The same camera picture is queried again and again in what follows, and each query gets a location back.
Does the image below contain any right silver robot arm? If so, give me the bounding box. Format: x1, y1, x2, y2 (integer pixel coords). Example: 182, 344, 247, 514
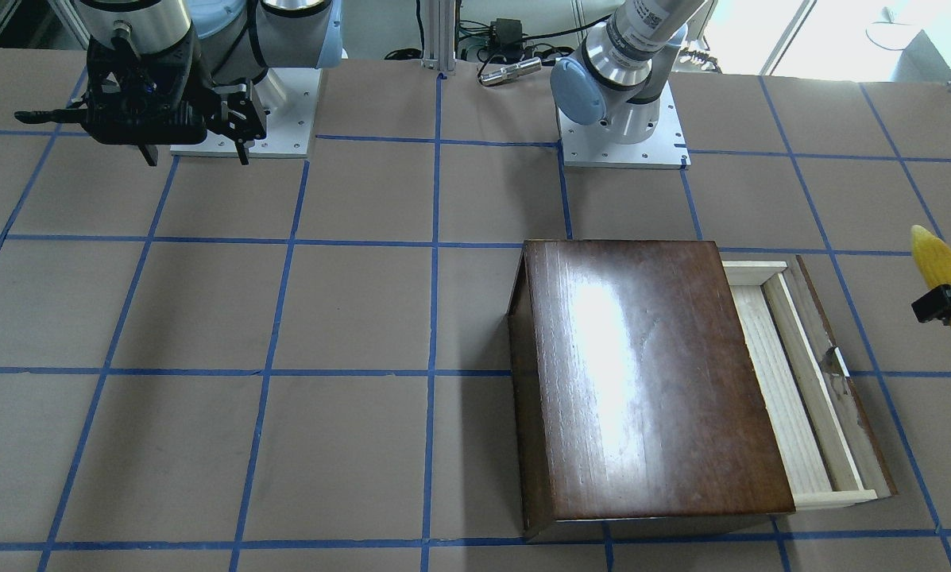
64, 1, 344, 165

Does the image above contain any silver cylinder tool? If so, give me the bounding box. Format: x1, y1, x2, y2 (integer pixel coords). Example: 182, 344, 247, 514
477, 57, 542, 87

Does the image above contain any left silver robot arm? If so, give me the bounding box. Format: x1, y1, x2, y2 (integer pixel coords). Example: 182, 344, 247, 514
551, 1, 951, 328

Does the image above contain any wooden drawer with white handle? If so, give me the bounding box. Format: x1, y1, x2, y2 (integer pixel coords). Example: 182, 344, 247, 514
723, 256, 898, 511

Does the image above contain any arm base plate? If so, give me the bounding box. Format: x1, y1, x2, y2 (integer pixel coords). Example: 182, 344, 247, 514
556, 84, 692, 169
169, 68, 323, 159

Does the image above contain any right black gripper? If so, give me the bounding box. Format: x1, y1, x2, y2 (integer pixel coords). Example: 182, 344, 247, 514
84, 36, 268, 167

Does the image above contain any yellow toy corn cob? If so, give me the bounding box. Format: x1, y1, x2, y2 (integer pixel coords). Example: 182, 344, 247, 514
910, 225, 951, 328

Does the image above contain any dark wooden drawer box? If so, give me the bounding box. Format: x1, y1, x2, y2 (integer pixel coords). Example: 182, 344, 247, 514
507, 240, 796, 543

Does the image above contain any aluminium frame post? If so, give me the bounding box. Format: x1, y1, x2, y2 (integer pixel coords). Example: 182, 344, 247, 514
417, 1, 459, 79

